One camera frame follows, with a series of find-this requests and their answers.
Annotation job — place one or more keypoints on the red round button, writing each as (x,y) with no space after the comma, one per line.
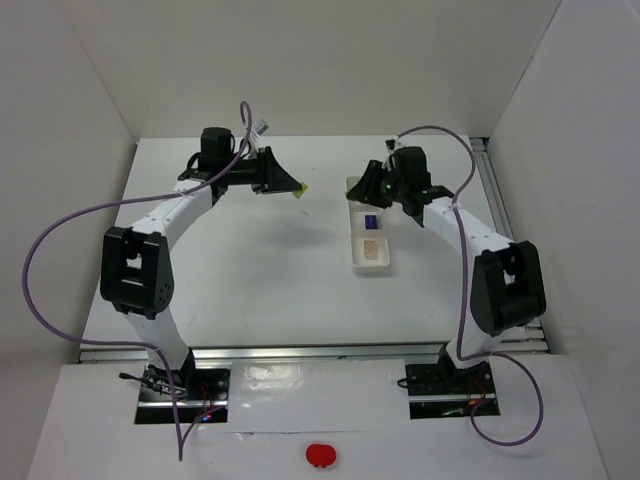
(321,455)

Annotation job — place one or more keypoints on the purple lego brick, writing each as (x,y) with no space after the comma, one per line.
(371,222)

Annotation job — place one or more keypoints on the white three-compartment tray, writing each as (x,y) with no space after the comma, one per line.
(358,233)

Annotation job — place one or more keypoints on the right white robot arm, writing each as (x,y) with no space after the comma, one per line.
(436,208)

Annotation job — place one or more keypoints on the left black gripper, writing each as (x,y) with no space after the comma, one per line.
(266,168)

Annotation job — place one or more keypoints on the aluminium rail right side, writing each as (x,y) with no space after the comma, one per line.
(495,200)

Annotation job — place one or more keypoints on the green lego brick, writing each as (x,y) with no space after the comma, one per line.
(300,192)

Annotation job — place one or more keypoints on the aluminium rail front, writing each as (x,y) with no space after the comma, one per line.
(255,354)

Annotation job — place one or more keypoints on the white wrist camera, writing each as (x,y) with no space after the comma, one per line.
(258,130)
(392,145)

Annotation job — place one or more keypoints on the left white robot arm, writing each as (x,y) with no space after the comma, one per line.
(136,270)

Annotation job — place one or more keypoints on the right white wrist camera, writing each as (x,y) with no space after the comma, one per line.
(392,145)

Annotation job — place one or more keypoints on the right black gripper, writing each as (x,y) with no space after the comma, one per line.
(378,181)

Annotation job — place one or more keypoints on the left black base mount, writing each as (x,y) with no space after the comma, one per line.
(204,400)

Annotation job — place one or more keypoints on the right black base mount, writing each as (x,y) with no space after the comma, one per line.
(434,393)

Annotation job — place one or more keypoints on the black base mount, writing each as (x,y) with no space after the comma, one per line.
(434,393)
(204,400)

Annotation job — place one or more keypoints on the aluminium rail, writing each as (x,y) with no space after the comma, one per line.
(495,200)
(255,354)

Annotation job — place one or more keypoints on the white lego brick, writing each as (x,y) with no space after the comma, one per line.
(370,249)

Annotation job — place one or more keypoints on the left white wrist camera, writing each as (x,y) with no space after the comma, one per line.
(258,130)

